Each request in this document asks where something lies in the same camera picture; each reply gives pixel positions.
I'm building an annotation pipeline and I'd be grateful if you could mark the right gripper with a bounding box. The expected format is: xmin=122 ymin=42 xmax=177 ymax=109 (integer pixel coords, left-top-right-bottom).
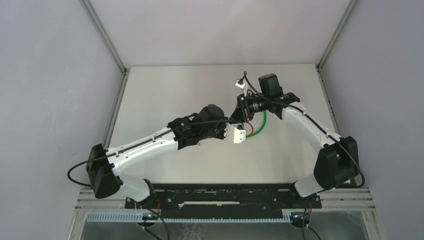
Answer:
xmin=231 ymin=93 xmax=270 ymax=125

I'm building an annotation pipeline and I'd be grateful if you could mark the green cable lock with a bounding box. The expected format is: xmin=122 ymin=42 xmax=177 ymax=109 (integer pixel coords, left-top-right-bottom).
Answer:
xmin=246 ymin=111 xmax=268 ymax=138

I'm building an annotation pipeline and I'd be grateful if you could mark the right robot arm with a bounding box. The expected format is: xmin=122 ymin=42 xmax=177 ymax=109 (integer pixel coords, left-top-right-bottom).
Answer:
xmin=231 ymin=72 xmax=365 ymax=208

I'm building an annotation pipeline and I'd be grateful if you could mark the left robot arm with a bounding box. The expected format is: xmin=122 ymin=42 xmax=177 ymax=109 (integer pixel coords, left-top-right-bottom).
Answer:
xmin=86 ymin=104 xmax=231 ymax=209

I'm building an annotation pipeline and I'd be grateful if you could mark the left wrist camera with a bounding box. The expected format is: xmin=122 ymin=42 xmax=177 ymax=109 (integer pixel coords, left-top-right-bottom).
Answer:
xmin=224 ymin=123 xmax=247 ymax=144

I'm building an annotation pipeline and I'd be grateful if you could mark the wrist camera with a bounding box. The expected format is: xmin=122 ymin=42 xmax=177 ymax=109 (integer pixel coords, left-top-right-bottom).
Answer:
xmin=224 ymin=123 xmax=247 ymax=144
xmin=234 ymin=76 xmax=249 ymax=97

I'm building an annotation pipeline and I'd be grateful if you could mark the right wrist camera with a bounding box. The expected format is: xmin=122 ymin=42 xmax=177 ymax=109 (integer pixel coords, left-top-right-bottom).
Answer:
xmin=234 ymin=76 xmax=249 ymax=97

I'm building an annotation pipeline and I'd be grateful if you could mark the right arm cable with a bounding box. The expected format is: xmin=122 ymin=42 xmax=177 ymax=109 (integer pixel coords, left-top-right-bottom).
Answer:
xmin=243 ymin=71 xmax=366 ymax=189

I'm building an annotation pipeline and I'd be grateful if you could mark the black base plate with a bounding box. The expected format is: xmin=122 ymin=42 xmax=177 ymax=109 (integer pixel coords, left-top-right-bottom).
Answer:
xmin=124 ymin=183 xmax=322 ymax=221

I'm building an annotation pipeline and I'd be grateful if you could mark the white cable duct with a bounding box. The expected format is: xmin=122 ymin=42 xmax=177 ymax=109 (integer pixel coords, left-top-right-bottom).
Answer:
xmin=84 ymin=211 xmax=292 ymax=223

